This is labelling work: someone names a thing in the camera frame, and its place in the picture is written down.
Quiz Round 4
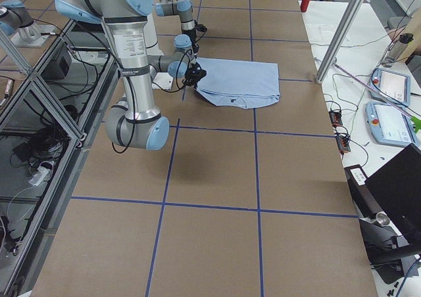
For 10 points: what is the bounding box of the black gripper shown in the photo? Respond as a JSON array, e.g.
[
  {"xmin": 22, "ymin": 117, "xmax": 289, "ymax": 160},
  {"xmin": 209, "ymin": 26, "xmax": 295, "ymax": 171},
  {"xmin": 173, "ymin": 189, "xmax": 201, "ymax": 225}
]
[
  {"xmin": 184, "ymin": 64, "xmax": 207, "ymax": 88},
  {"xmin": 191, "ymin": 42, "xmax": 199, "ymax": 58}
]

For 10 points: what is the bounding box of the light blue t-shirt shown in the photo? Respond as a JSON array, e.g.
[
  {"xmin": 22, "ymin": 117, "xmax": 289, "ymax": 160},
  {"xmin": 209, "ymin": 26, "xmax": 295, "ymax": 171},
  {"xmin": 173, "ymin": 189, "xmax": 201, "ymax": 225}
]
[{"xmin": 196, "ymin": 58, "xmax": 281, "ymax": 109}]

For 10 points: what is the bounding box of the spare robot arm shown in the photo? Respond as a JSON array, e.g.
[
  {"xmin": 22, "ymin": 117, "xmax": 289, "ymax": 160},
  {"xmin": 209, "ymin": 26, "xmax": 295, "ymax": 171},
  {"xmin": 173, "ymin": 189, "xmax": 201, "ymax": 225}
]
[{"xmin": 1, "ymin": 0, "xmax": 56, "ymax": 47}]

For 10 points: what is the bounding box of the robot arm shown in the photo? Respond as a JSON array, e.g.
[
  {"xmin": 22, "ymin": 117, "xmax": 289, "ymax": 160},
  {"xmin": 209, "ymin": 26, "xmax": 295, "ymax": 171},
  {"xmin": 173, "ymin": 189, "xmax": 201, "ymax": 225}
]
[
  {"xmin": 55, "ymin": 0, "xmax": 207, "ymax": 150},
  {"xmin": 155, "ymin": 0, "xmax": 207, "ymax": 56}
]

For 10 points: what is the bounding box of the clear water bottle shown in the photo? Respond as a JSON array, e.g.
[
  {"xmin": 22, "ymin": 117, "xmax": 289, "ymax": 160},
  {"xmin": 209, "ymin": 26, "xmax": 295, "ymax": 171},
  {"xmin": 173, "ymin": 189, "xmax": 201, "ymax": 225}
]
[{"xmin": 383, "ymin": 33, "xmax": 414, "ymax": 67}]

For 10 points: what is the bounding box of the near blue teach pendant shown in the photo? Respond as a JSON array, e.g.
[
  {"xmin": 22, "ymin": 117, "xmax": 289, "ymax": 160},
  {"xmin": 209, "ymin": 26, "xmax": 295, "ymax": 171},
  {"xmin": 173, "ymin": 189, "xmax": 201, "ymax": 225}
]
[{"xmin": 365, "ymin": 101, "xmax": 420, "ymax": 147}]

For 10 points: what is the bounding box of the blue teach pendant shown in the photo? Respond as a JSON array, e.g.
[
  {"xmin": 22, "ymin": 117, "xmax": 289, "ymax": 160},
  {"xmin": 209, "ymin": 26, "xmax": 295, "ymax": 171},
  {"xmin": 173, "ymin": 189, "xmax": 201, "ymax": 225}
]
[
  {"xmin": 365, "ymin": 101, "xmax": 420, "ymax": 147},
  {"xmin": 369, "ymin": 68, "xmax": 410, "ymax": 106}
]

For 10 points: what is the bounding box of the far blue teach pendant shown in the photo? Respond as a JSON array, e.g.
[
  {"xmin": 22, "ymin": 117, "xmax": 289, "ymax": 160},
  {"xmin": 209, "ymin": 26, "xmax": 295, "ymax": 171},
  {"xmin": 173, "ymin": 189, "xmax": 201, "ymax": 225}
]
[{"xmin": 369, "ymin": 68, "xmax": 410, "ymax": 106}]

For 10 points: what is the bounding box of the black box with label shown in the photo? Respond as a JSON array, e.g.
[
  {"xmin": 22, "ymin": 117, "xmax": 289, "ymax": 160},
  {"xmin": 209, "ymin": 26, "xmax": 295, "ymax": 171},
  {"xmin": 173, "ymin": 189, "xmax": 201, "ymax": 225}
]
[{"xmin": 344, "ymin": 164, "xmax": 390, "ymax": 227}]

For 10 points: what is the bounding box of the seated person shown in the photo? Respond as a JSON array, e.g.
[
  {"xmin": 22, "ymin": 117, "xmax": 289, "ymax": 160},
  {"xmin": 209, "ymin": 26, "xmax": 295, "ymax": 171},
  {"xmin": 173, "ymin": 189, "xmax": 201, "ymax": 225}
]
[{"xmin": 388, "ymin": 8, "xmax": 420, "ymax": 66}]

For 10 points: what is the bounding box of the metal reacher grabber tool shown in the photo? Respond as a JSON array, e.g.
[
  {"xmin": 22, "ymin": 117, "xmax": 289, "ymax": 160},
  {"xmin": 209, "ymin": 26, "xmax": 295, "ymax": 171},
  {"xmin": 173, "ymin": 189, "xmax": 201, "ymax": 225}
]
[{"xmin": 332, "ymin": 63, "xmax": 420, "ymax": 133}]

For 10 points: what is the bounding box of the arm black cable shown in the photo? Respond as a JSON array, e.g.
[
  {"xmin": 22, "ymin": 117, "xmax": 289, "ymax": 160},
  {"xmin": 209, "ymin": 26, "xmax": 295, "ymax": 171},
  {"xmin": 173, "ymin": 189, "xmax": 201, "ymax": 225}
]
[
  {"xmin": 159, "ymin": 0, "xmax": 209, "ymax": 57},
  {"xmin": 111, "ymin": 49, "xmax": 198, "ymax": 155}
]

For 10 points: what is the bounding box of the aluminium side frame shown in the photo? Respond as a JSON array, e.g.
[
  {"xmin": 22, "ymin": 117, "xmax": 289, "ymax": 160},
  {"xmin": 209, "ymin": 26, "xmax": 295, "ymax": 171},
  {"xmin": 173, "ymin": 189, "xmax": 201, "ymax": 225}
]
[{"xmin": 1, "ymin": 11, "xmax": 117, "ymax": 296}]

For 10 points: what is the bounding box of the aluminium frame post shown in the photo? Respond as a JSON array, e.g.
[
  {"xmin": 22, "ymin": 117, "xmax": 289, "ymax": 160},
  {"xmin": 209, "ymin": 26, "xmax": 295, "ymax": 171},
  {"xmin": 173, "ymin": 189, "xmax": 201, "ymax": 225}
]
[{"xmin": 315, "ymin": 0, "xmax": 364, "ymax": 84}]

